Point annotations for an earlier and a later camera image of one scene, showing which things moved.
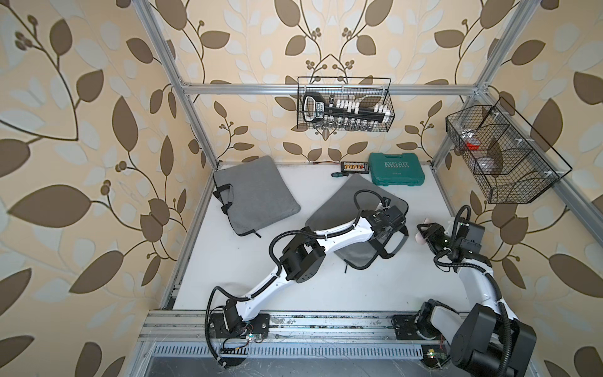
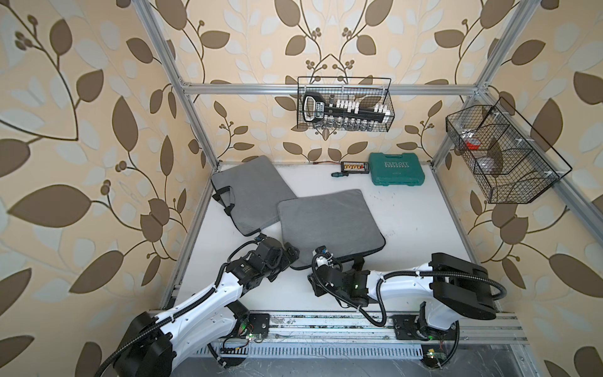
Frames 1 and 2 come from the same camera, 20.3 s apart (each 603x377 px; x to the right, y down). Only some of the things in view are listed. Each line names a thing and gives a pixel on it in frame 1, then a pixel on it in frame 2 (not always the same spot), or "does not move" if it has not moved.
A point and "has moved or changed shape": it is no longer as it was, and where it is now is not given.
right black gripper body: x=440 y=243 → x=319 y=290
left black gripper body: x=388 y=232 → x=280 y=262
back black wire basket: x=348 y=104 does not move
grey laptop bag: x=341 y=208 has moved or changed shape
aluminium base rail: x=189 y=334 does not move
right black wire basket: x=511 y=162 does not move
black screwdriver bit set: x=352 y=167 does not move
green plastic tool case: x=403 y=169 does not move
